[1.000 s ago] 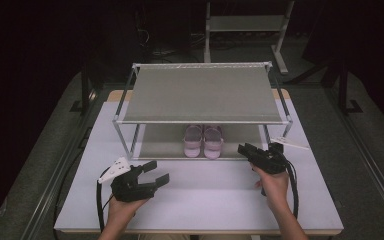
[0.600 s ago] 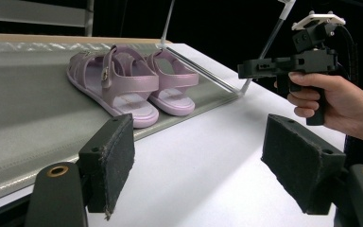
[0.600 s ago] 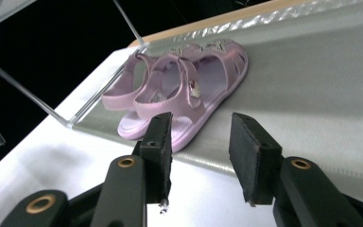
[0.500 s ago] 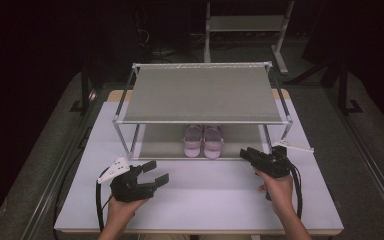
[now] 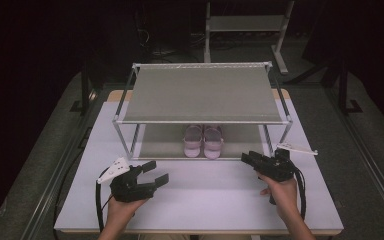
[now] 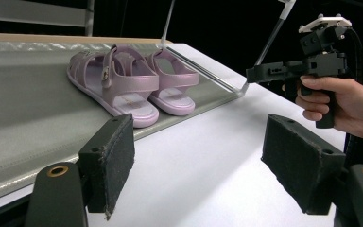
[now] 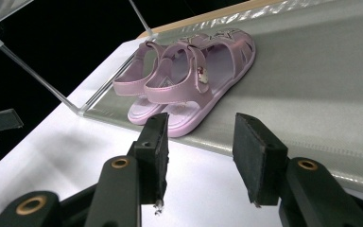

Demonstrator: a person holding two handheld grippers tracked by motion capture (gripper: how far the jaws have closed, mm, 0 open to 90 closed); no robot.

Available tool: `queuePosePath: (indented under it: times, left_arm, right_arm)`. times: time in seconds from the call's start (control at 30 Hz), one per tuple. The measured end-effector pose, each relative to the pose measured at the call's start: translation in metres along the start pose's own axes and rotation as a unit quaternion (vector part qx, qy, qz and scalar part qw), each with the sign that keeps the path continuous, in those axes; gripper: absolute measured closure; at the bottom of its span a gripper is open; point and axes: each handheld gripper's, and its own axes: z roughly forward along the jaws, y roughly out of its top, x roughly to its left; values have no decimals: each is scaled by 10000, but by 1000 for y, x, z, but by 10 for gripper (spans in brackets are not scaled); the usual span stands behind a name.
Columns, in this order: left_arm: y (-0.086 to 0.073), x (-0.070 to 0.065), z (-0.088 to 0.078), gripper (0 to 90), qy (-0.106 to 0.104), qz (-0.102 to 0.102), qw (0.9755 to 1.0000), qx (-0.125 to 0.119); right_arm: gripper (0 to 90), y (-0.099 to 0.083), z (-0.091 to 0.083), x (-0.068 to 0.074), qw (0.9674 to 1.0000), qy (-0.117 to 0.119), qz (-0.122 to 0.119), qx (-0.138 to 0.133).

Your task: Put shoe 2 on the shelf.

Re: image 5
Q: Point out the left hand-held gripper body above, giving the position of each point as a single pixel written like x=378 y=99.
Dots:
x=130 y=191

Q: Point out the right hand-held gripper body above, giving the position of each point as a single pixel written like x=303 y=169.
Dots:
x=276 y=168

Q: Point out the pink sandal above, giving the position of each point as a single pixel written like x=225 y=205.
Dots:
x=192 y=141
x=213 y=143

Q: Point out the grey two-tier shoe rack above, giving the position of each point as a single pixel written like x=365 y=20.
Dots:
x=203 y=96

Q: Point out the person's left hand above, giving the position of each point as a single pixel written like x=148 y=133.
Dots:
x=121 y=213

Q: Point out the person's right hand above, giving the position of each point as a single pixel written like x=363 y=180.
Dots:
x=285 y=196

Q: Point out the grey metal stand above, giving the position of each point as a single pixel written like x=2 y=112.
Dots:
x=246 y=23

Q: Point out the metal floor rail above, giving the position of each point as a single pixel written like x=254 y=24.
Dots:
x=51 y=193
x=370 y=166

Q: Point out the black stand post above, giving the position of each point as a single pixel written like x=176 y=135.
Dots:
x=85 y=90
x=343 y=93

